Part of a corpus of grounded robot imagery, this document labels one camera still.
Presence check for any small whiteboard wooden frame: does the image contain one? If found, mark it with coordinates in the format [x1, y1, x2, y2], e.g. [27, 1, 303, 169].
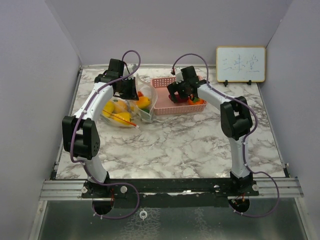
[216, 46, 266, 83]

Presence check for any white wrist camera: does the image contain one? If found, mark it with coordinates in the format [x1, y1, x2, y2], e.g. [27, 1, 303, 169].
[171, 67, 184, 84]
[123, 64, 137, 80]

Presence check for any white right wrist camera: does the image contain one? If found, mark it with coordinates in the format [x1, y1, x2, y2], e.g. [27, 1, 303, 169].
[171, 67, 184, 84]

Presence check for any yellow orange fruit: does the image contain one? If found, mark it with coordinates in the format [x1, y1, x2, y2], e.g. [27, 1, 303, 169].
[102, 100, 115, 118]

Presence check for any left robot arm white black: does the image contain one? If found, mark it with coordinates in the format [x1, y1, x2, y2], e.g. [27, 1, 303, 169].
[62, 58, 139, 198]

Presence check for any yellow bell pepper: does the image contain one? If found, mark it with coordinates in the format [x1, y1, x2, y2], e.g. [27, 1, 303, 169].
[112, 112, 132, 125]

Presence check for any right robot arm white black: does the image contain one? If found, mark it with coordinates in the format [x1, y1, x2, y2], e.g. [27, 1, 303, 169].
[167, 66, 253, 196]

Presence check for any clear bag red zipper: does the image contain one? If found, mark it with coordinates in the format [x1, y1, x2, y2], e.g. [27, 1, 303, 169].
[101, 98, 140, 129]

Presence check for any orange green mango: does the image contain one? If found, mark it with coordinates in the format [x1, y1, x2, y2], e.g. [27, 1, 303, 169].
[136, 96, 151, 109]

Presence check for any clear bag white zipper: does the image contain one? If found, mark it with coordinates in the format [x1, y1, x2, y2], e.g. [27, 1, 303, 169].
[133, 74, 158, 123]

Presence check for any pink plastic basket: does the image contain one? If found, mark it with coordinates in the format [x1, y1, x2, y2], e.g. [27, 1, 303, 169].
[150, 77, 207, 116]

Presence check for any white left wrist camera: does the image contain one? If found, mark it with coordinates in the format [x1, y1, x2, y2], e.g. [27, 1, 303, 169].
[123, 64, 137, 80]

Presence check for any yellow orange peach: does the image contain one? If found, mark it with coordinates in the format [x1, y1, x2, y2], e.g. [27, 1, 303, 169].
[113, 99, 128, 114]

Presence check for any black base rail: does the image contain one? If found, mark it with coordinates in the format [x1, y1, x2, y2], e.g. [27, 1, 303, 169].
[81, 178, 259, 209]

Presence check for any dark red fruit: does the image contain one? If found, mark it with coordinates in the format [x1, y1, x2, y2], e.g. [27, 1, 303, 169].
[174, 94, 189, 104]

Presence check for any orange persimmon green leaf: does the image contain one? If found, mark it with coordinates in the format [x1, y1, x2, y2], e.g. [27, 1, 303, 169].
[187, 97, 205, 106]

